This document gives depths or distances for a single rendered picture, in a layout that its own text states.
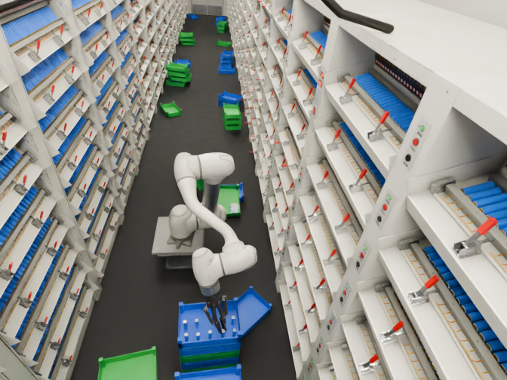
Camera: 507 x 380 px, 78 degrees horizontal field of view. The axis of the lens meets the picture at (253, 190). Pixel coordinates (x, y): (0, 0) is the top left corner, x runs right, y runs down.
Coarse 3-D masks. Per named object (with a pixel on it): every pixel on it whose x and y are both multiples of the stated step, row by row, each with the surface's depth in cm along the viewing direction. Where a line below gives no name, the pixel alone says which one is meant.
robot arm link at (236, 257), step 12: (180, 180) 158; (192, 180) 159; (192, 192) 156; (192, 204) 152; (204, 216) 149; (216, 216) 150; (216, 228) 148; (228, 228) 146; (228, 240) 143; (228, 252) 138; (240, 252) 138; (252, 252) 139; (228, 264) 136; (240, 264) 136; (252, 264) 139
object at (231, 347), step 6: (240, 342) 153; (192, 348) 156; (198, 348) 152; (204, 348) 152; (210, 348) 153; (216, 348) 154; (222, 348) 155; (228, 348) 156; (234, 348) 156; (180, 354) 152; (186, 354) 153; (192, 354) 154
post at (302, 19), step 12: (300, 0) 169; (300, 12) 173; (312, 12) 173; (300, 24) 177; (312, 24) 177; (288, 36) 189; (288, 60) 189; (300, 60) 189; (288, 84) 198; (288, 96) 203; (276, 132) 224; (276, 144) 225; (276, 168) 239; (264, 216) 276
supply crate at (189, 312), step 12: (228, 300) 164; (180, 312) 161; (192, 312) 163; (216, 312) 164; (228, 312) 164; (180, 324) 157; (192, 324) 158; (204, 324) 158; (228, 324) 159; (180, 336) 152; (192, 336) 153; (204, 336) 153; (216, 336) 154; (228, 336) 154; (240, 336) 149; (180, 348) 148
